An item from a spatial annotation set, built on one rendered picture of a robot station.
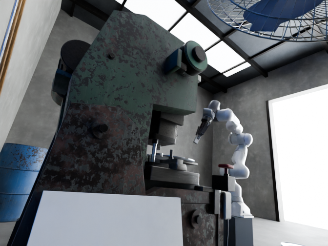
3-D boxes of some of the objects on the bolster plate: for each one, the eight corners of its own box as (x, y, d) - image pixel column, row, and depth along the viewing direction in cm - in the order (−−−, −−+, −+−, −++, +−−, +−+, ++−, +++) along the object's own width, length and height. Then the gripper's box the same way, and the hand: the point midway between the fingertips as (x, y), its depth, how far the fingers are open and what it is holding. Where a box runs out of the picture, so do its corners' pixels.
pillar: (153, 162, 92) (156, 137, 97) (155, 162, 91) (158, 136, 95) (149, 161, 91) (153, 136, 96) (152, 161, 89) (154, 135, 94)
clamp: (165, 170, 94) (167, 151, 98) (186, 171, 81) (188, 149, 85) (156, 168, 91) (159, 149, 95) (176, 169, 78) (178, 147, 81)
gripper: (216, 118, 128) (204, 144, 117) (205, 123, 139) (194, 147, 129) (209, 112, 126) (196, 138, 116) (198, 117, 138) (186, 141, 127)
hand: (196, 139), depth 124 cm, fingers closed
